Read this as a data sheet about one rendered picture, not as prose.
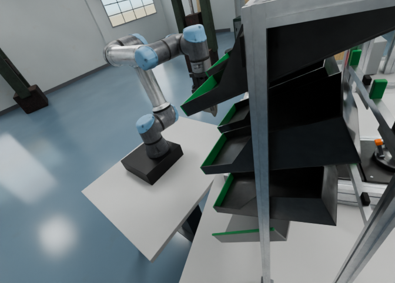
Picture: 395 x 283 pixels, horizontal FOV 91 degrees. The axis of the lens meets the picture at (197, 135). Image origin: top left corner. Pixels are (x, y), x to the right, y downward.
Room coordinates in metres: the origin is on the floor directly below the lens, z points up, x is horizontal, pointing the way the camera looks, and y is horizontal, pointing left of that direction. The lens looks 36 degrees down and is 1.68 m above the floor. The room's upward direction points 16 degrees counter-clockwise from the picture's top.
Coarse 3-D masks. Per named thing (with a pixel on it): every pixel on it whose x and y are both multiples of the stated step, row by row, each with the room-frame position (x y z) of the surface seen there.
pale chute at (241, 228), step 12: (240, 216) 0.36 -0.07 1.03; (228, 228) 0.35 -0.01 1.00; (240, 228) 0.31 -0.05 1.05; (252, 228) 0.28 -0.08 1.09; (276, 228) 0.23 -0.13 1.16; (288, 228) 0.21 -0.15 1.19; (228, 240) 0.29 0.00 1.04; (240, 240) 0.26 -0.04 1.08; (252, 240) 0.24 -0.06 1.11; (276, 240) 0.20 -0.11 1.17
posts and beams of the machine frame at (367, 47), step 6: (366, 42) 1.10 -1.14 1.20; (372, 42) 1.08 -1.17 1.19; (366, 48) 1.09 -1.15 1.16; (366, 54) 1.09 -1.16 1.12; (360, 60) 1.10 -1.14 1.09; (366, 60) 1.08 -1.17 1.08; (360, 66) 1.10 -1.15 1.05; (366, 66) 1.08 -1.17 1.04; (354, 84) 1.10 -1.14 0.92; (354, 90) 1.09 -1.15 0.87
